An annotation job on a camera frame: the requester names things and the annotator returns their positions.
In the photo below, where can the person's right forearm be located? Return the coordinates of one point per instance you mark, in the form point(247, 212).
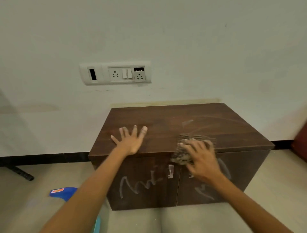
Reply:
point(247, 208)

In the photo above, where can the dark red seat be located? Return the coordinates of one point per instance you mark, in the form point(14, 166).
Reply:
point(301, 144)

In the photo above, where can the person's left forearm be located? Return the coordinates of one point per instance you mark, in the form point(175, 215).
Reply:
point(86, 194)

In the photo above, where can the dark brown wooden cabinet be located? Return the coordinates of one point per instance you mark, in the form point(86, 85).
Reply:
point(163, 124)

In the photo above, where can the person's left little finger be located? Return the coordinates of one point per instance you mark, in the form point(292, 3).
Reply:
point(115, 140)

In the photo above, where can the person's right thumb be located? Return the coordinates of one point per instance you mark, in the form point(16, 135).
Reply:
point(190, 168)

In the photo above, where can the blue plastic dustpan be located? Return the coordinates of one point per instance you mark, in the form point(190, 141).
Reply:
point(63, 193)

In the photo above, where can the black metal furniture leg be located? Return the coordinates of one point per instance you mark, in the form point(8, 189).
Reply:
point(20, 172)

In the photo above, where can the person's left middle finger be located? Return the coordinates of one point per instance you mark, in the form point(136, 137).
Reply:
point(127, 132)

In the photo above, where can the white wall switchboard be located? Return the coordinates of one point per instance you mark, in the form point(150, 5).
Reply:
point(115, 73)

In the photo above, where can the person's right hand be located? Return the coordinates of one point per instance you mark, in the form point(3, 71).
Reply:
point(203, 160)

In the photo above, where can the person's left hand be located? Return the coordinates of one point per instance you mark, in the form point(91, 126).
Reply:
point(129, 144)

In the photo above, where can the person's left thumb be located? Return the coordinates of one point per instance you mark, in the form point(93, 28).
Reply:
point(143, 132)

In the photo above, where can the brown woven cleaning cloth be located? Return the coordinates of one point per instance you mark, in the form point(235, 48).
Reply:
point(180, 152)

